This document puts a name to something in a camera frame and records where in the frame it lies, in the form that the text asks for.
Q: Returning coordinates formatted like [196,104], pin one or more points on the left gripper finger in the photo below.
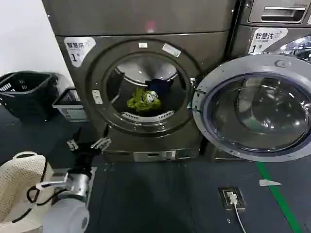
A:
[102,143]
[73,145]

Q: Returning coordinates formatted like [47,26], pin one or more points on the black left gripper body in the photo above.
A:
[83,159]

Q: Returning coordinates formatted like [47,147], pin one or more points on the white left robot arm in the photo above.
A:
[65,213]

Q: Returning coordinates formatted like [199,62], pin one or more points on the small grey box with label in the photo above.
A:
[73,109]

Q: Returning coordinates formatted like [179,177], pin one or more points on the green garment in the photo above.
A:
[142,102]

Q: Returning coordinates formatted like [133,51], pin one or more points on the cream perforated laundry basket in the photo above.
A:
[17,177]

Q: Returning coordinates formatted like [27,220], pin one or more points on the black plastic laundry basket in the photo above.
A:
[26,93]

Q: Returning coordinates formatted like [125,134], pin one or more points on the dark blue garment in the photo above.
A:
[158,85]

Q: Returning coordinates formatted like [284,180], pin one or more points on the grey dryer with open drum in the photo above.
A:
[136,21]

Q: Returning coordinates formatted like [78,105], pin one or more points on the metal floor socket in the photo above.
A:
[224,202]

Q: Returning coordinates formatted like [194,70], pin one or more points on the round glass dryer door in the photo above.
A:
[257,109]

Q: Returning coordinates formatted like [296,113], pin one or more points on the white tape piece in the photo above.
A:
[268,182]

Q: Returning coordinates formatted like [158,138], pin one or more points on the green floor tape stripe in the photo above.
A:
[279,194]

